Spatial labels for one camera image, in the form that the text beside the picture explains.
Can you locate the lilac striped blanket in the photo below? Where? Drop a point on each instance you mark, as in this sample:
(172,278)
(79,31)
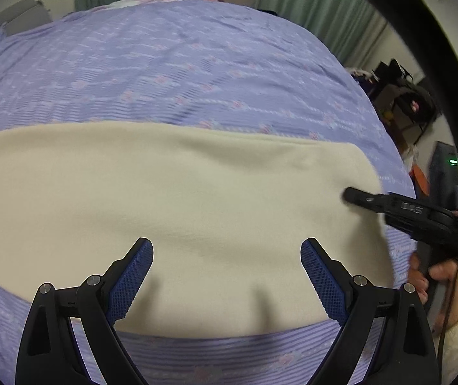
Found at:
(153,60)

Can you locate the person's right hand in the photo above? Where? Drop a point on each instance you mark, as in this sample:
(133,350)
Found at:
(441,274)

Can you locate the grey padded headboard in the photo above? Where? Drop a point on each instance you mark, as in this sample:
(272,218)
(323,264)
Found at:
(24,18)

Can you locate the black clothes pile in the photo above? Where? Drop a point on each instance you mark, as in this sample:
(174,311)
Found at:
(268,10)

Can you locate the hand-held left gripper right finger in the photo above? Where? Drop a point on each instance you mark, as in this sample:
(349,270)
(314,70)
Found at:
(325,284)

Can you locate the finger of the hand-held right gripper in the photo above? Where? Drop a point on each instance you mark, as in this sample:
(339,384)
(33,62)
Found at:
(363,199)

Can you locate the pink white quilt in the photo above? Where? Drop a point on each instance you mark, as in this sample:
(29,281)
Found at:
(132,3)

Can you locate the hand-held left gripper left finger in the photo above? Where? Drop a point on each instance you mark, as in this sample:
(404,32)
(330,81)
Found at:
(128,284)

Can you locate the cream pants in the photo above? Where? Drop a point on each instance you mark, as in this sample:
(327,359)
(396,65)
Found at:
(173,208)

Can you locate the red stool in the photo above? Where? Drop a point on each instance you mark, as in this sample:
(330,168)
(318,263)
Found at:
(421,176)

